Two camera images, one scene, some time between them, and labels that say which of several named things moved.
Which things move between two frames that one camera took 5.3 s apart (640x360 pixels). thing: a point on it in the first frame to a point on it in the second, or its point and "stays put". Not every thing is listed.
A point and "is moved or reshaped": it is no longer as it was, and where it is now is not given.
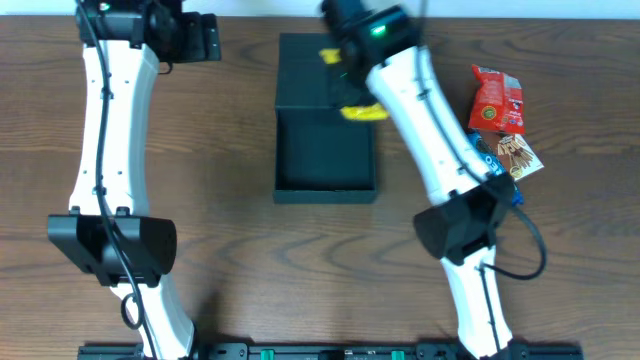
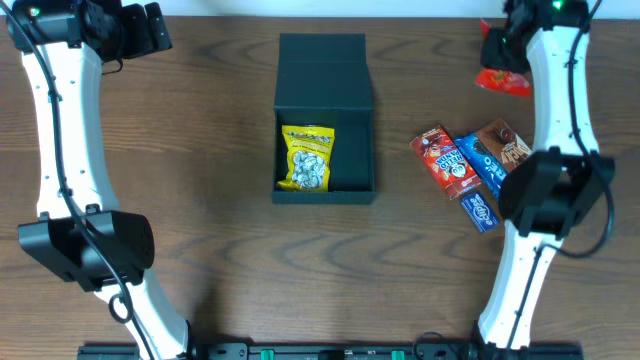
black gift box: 320,155 stays put
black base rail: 334,351 stays put
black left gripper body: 185,41 to 128,39
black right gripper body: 350,87 to 498,56
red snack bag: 498,102 is moved or reshaped
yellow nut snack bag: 373,111 to 309,154
